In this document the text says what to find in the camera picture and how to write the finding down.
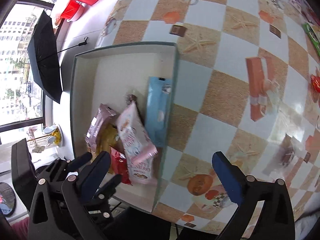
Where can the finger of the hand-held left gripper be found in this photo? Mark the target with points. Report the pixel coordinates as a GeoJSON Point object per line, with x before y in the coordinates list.
{"type": "Point", "coordinates": [111, 185]}
{"type": "Point", "coordinates": [81, 161]}

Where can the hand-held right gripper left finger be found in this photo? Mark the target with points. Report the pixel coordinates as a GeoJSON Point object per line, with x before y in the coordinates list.
{"type": "Point", "coordinates": [96, 177]}

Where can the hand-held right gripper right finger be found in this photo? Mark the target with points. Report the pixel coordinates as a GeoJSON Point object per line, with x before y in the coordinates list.
{"type": "Point", "coordinates": [227, 177]}

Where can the yellow snack packet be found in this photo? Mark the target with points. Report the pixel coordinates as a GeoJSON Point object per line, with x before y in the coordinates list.
{"type": "Point", "coordinates": [108, 137]}

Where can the dusty pink snack packet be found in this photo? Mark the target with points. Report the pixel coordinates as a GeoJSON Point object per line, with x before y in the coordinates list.
{"type": "Point", "coordinates": [98, 125]}

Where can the small brown snack packet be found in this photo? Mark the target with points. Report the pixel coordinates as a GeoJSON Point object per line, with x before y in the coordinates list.
{"type": "Point", "coordinates": [130, 98]}

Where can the pale blue snack packet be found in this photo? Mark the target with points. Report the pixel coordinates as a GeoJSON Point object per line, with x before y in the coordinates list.
{"type": "Point", "coordinates": [157, 112]}

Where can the white box with green rim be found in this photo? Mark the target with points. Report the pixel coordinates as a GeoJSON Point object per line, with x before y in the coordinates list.
{"type": "Point", "coordinates": [112, 80]}

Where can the yellow cup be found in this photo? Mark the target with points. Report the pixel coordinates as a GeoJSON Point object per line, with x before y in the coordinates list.
{"type": "Point", "coordinates": [58, 136]}

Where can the gold cup stand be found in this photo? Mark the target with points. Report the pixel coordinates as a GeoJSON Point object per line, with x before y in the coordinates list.
{"type": "Point", "coordinates": [37, 138]}

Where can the pale blue cup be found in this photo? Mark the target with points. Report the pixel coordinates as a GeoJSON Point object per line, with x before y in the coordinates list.
{"type": "Point", "coordinates": [51, 140]}
{"type": "Point", "coordinates": [48, 130]}

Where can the person's dark red clothing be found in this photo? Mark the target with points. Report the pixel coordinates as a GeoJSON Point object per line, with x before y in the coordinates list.
{"type": "Point", "coordinates": [21, 230]}

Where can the printed checkered tablecloth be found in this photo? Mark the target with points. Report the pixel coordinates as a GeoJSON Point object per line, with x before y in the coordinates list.
{"type": "Point", "coordinates": [220, 100]}

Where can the white fringed cloth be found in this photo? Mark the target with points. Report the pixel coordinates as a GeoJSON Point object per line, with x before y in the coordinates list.
{"type": "Point", "coordinates": [307, 227]}

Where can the window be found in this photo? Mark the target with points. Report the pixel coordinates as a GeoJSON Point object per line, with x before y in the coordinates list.
{"type": "Point", "coordinates": [15, 67]}

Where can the black umbrella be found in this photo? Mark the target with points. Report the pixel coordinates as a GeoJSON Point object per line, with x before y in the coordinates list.
{"type": "Point", "coordinates": [45, 62]}

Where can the small red snack packet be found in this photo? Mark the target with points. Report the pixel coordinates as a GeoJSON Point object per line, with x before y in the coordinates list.
{"type": "Point", "coordinates": [316, 83]}

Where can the red buckets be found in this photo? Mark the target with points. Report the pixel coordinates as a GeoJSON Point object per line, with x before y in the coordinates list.
{"type": "Point", "coordinates": [56, 8]}

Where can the green snack packet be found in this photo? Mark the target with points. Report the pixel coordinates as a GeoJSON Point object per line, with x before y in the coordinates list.
{"type": "Point", "coordinates": [312, 36]}

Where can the dark red snack packet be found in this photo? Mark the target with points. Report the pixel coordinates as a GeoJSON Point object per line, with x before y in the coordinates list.
{"type": "Point", "coordinates": [312, 16]}

